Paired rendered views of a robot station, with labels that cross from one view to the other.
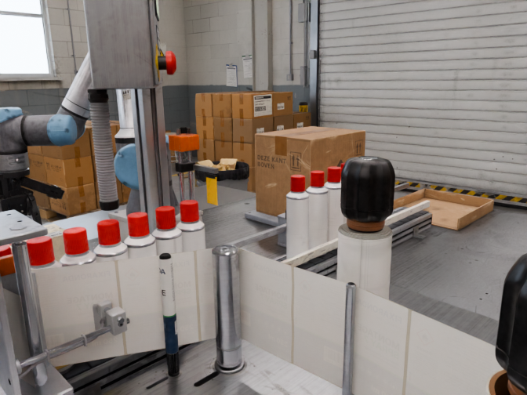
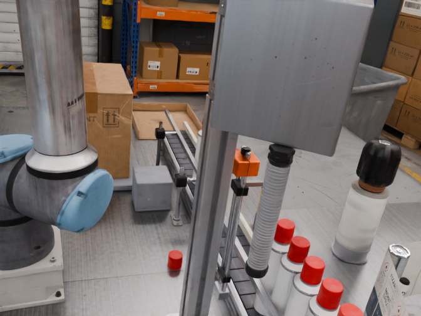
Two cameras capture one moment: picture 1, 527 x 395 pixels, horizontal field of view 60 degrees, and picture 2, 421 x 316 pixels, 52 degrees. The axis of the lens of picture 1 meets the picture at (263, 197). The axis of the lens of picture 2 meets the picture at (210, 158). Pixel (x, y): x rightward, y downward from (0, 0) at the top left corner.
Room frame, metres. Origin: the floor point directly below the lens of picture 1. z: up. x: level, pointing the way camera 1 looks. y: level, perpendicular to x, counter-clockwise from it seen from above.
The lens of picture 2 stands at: (0.65, 0.79, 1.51)
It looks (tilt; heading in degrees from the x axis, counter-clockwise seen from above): 26 degrees down; 295
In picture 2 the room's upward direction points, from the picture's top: 8 degrees clockwise
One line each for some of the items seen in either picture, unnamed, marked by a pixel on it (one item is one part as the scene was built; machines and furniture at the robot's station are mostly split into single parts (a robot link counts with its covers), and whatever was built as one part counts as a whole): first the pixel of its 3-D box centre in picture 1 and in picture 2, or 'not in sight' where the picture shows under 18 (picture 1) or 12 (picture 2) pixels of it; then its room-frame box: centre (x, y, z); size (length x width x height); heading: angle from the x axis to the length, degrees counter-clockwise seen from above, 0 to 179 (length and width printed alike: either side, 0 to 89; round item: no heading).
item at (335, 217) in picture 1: (333, 208); not in sight; (1.09, -0.17, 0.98); 0.05 x 0.05 x 0.20
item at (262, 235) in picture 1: (299, 222); (205, 186); (1.06, -0.09, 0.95); 1.07 x 0.01 x 0.01; 135
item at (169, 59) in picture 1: (167, 63); not in sight; (0.77, 0.15, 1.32); 0.04 x 0.03 x 0.04; 10
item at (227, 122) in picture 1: (255, 141); not in sight; (5.32, 0.08, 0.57); 1.20 x 0.85 x 1.14; 141
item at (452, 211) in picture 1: (439, 207); (165, 120); (1.53, -0.62, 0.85); 0.30 x 0.26 x 0.04; 135
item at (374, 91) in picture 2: not in sight; (332, 112); (1.20, -2.48, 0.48); 0.89 x 0.63 x 0.96; 67
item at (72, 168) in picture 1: (77, 168); not in sight; (4.50, 1.87, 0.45); 1.20 x 0.84 x 0.89; 50
